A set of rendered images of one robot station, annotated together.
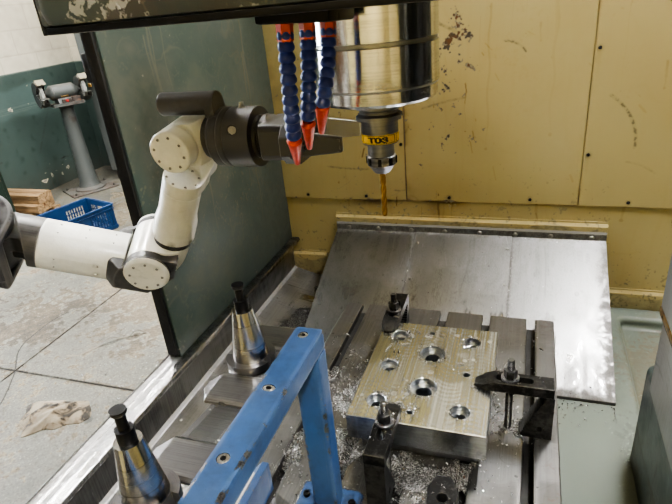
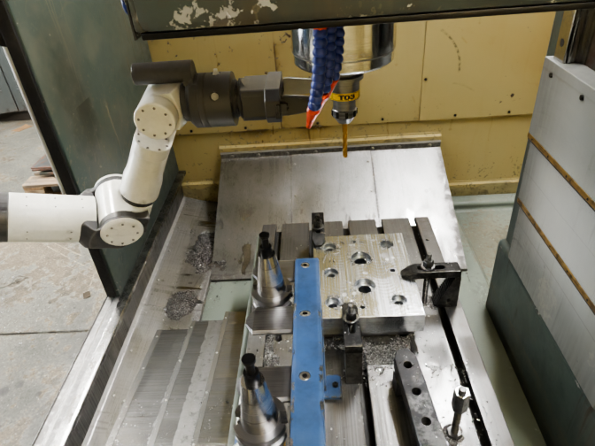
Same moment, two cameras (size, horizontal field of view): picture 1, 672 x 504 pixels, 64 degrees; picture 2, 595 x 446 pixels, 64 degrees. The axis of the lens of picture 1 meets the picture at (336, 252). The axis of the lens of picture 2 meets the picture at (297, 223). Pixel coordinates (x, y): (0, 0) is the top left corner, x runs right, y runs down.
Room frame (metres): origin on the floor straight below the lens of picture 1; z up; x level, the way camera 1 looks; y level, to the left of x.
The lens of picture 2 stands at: (0.03, 0.24, 1.72)
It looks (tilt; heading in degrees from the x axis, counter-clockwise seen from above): 34 degrees down; 343
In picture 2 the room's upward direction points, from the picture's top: 5 degrees counter-clockwise
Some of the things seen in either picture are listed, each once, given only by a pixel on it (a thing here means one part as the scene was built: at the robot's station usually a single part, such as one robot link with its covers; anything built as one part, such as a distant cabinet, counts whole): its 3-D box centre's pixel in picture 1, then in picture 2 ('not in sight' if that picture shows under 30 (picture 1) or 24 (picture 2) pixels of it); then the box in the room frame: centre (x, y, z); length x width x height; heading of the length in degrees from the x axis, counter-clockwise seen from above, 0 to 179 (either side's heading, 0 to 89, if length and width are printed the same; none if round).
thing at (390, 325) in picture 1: (395, 321); (318, 236); (0.99, -0.11, 0.97); 0.13 x 0.03 x 0.15; 159
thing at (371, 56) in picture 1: (375, 49); (343, 19); (0.73, -0.08, 1.56); 0.16 x 0.16 x 0.12
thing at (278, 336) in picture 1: (270, 337); (274, 271); (0.63, 0.10, 1.21); 0.07 x 0.05 x 0.01; 69
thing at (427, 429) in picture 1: (428, 380); (362, 279); (0.80, -0.15, 0.97); 0.29 x 0.23 x 0.05; 159
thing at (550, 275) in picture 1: (447, 311); (334, 219); (1.35, -0.31, 0.75); 0.89 x 0.67 x 0.26; 69
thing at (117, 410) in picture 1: (122, 424); (250, 369); (0.37, 0.20, 1.31); 0.02 x 0.02 x 0.03
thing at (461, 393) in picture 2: not in sight; (458, 412); (0.42, -0.14, 0.96); 0.03 x 0.03 x 0.13
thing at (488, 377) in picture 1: (513, 395); (429, 279); (0.73, -0.28, 0.97); 0.13 x 0.03 x 0.15; 69
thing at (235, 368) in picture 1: (252, 361); (272, 294); (0.57, 0.12, 1.21); 0.06 x 0.06 x 0.03
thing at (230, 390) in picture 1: (232, 389); (269, 320); (0.52, 0.14, 1.21); 0.07 x 0.05 x 0.01; 69
